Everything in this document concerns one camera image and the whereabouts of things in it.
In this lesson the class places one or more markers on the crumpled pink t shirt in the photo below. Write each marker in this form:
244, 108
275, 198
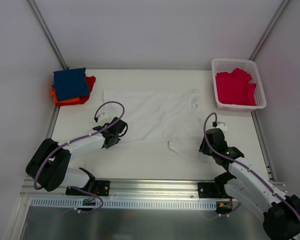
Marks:
235, 88

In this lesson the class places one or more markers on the right aluminium frame post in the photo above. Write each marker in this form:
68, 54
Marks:
269, 28

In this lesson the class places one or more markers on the aluminium frame post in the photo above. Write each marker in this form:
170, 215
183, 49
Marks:
47, 33
269, 28

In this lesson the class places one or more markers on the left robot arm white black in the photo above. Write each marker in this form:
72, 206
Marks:
49, 166

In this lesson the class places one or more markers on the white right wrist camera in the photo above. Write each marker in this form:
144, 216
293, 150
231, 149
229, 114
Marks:
220, 125

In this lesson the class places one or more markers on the white slotted cable duct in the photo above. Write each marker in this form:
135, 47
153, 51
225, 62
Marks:
205, 205

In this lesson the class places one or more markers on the folded orange t shirt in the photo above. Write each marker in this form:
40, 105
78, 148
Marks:
63, 102

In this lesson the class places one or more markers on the white t shirt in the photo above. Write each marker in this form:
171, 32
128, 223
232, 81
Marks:
160, 116

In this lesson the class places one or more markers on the white plastic basket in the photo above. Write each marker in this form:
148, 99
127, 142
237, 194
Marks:
228, 65

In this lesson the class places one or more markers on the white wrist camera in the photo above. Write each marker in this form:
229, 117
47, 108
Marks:
101, 118
220, 125

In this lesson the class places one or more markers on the left aluminium frame post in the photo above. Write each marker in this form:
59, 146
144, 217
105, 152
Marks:
47, 33

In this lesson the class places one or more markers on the folded blue t shirt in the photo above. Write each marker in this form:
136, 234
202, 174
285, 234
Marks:
70, 83

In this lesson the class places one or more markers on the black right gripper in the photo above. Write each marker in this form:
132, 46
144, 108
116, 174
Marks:
206, 144

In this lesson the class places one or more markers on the aluminium mounting rail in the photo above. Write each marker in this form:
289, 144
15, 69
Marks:
142, 189

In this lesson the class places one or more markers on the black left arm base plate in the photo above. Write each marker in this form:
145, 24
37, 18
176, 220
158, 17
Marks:
98, 187

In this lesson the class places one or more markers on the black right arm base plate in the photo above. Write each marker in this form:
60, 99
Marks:
211, 190

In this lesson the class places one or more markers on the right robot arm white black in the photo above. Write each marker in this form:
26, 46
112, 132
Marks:
278, 212

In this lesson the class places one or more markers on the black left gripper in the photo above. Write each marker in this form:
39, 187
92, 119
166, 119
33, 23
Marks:
120, 125

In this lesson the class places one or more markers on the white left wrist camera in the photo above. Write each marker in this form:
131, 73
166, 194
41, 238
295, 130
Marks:
101, 118

